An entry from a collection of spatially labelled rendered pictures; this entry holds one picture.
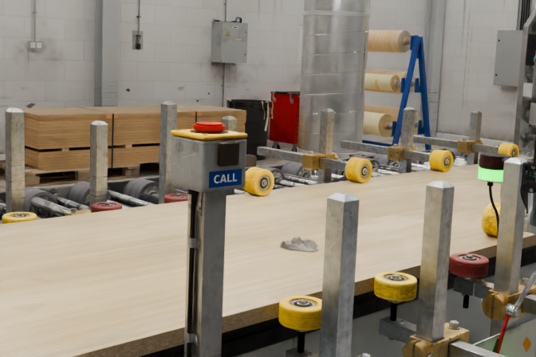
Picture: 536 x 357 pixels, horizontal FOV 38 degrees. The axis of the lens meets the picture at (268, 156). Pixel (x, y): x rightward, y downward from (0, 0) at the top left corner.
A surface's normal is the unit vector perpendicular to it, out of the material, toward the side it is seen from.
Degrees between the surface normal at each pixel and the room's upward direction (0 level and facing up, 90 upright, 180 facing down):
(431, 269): 90
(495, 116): 90
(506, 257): 90
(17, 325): 0
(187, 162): 90
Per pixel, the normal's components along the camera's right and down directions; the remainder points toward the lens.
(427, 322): -0.74, 0.07
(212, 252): 0.68, 0.13
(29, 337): 0.04, -0.99
